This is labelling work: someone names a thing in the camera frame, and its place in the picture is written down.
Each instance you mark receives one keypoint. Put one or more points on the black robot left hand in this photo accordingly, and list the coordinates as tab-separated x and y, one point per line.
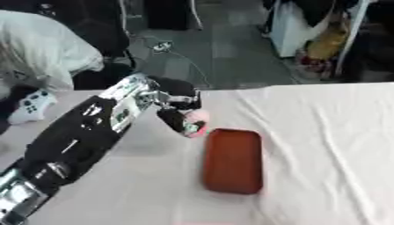
177	88

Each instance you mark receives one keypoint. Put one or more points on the pink soft toy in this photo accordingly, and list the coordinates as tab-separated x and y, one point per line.
201	115

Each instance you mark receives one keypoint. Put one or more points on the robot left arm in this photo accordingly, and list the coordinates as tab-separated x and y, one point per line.
77	137

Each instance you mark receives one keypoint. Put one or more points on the white power strip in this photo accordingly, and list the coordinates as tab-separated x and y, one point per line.
162	46

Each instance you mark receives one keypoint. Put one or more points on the black chair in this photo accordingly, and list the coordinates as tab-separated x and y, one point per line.
102	38

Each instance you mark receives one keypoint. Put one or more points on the white cabinet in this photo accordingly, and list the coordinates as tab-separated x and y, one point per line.
290	32

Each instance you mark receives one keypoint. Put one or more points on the red and white bag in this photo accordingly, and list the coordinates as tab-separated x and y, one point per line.
314	66

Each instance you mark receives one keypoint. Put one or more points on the person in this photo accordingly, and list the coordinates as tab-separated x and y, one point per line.
41	47

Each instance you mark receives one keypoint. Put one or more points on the white game controller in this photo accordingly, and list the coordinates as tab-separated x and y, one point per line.
32	106

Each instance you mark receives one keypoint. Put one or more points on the yellow bag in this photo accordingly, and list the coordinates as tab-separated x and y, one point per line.
328	41

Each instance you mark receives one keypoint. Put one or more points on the white pole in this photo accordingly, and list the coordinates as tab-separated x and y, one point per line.
351	35

